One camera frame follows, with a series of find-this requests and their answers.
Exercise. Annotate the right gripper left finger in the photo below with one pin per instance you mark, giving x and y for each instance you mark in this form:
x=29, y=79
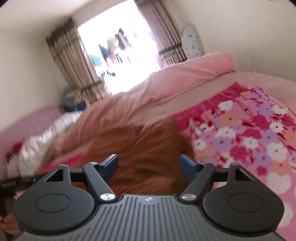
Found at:
x=65, y=198

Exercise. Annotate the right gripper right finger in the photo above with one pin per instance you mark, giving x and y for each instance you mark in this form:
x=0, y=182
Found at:
x=232, y=199

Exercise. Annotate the brown padded jacket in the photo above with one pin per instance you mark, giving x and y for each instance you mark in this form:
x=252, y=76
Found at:
x=148, y=157

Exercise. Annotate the pile of bags and clothes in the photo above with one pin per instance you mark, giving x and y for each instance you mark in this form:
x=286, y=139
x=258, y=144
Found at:
x=68, y=103

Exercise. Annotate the left hand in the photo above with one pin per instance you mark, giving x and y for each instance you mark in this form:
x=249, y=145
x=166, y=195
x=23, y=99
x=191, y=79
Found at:
x=9, y=224

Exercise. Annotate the white floral duvet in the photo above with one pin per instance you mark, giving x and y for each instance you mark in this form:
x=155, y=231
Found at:
x=33, y=152

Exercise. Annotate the red garment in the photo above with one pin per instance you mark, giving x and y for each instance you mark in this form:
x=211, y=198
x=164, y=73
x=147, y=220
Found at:
x=14, y=150

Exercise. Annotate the purple quilted headboard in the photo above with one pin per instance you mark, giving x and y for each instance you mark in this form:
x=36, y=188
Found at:
x=30, y=125

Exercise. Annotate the pink polka dot blanket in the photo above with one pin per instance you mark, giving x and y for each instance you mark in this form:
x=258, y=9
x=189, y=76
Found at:
x=282, y=183

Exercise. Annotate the pink floral blanket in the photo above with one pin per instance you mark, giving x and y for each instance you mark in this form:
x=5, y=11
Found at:
x=237, y=125

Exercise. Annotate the pink quilt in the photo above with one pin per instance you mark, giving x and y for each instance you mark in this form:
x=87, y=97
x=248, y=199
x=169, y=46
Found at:
x=120, y=109

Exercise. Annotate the left striped curtain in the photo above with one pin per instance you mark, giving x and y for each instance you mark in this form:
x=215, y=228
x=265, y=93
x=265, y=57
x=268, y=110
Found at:
x=76, y=66

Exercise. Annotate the striped curtain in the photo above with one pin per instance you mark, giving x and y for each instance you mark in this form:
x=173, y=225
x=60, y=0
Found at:
x=164, y=30
x=76, y=66

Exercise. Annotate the hanging laundry outside window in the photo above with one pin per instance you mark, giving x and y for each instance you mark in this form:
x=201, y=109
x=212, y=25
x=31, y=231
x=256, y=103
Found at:
x=104, y=58

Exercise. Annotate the right striped curtain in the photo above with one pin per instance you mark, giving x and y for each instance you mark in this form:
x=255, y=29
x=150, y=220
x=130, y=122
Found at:
x=164, y=30

